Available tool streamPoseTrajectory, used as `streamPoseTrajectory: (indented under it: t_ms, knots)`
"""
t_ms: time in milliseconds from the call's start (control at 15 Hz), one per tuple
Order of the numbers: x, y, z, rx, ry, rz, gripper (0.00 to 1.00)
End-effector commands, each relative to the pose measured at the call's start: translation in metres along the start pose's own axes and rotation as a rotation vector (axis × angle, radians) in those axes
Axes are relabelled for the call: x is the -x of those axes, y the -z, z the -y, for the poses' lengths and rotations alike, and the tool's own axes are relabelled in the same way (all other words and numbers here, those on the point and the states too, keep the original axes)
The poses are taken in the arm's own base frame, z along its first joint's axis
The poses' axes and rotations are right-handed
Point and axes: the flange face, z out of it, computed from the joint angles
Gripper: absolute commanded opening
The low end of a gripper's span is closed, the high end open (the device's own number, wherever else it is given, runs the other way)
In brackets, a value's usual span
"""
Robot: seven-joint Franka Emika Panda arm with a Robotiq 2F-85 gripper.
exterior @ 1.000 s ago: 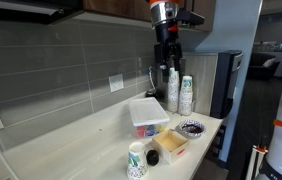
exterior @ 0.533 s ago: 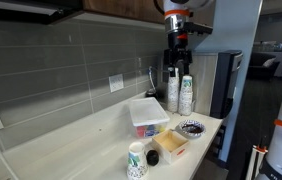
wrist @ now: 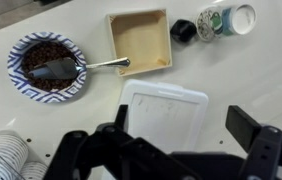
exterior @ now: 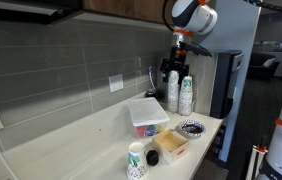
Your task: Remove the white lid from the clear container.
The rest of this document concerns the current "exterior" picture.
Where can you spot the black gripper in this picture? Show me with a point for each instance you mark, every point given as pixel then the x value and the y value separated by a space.
pixel 177 58

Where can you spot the white plastic lid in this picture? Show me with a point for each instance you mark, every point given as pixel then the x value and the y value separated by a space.
pixel 147 110

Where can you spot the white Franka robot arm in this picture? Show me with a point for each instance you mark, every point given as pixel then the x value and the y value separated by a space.
pixel 194 15

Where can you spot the clear plastic container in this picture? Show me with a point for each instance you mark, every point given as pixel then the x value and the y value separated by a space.
pixel 149 130

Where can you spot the tall paper cup stack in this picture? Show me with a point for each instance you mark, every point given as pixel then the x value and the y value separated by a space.
pixel 173 91

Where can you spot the short paper cup stack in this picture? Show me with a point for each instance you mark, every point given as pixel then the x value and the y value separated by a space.
pixel 185 96

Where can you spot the black steel coffee machine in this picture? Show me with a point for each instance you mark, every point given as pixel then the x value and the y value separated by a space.
pixel 224 83

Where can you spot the yellow toy block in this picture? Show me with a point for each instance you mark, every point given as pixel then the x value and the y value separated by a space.
pixel 161 128

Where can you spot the patterned paper bowl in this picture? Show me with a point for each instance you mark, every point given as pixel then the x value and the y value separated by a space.
pixel 191 129

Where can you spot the blue toy block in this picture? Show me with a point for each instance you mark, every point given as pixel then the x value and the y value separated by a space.
pixel 151 130

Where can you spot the red toy block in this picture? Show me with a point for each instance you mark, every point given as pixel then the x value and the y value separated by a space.
pixel 140 131

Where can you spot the small open cardboard box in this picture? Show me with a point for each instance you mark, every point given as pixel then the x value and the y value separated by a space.
pixel 170 145

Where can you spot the dark sofa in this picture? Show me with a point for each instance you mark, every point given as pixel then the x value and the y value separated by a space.
pixel 261 66

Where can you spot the black round object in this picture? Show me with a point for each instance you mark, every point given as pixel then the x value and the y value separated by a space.
pixel 152 157

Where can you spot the white sofa pillow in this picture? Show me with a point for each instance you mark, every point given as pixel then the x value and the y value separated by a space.
pixel 269 62

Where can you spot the patterned paper cup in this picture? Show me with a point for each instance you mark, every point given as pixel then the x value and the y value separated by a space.
pixel 136 161

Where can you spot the orange white pole stand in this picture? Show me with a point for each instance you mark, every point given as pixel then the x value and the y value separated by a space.
pixel 256 161

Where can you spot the black under-cabinet hood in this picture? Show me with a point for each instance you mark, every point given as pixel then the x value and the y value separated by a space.
pixel 24 10

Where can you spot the white wall outlet plate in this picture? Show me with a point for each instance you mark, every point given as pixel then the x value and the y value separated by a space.
pixel 116 82

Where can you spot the wooden wall cabinet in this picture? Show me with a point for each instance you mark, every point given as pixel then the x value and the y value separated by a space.
pixel 127 8

